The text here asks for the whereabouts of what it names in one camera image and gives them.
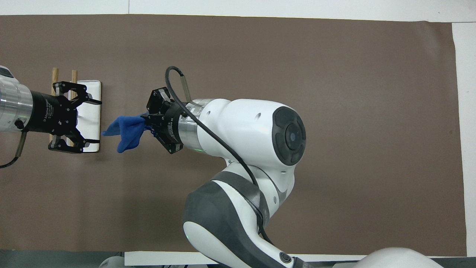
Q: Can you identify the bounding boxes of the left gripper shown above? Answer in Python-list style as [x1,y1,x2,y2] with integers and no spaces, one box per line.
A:
[28,81,103,154]

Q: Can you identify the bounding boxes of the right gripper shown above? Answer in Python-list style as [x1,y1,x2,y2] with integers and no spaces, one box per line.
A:
[147,87,184,154]

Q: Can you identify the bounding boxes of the blue towel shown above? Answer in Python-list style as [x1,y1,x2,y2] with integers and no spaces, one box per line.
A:
[101,114,154,154]

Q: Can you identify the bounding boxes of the black cable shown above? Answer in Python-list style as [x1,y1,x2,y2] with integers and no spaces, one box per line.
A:
[0,130,29,169]
[164,66,275,245]

